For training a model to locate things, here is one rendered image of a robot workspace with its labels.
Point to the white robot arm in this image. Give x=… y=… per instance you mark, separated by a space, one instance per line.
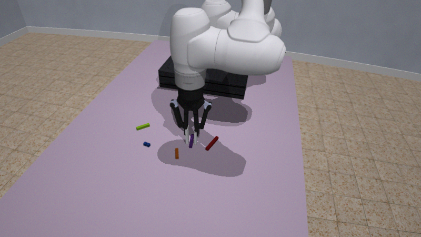
x=214 y=36

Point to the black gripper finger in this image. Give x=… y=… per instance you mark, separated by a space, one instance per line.
x=197 y=125
x=180 y=123

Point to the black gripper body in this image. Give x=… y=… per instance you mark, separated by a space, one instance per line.
x=194 y=96

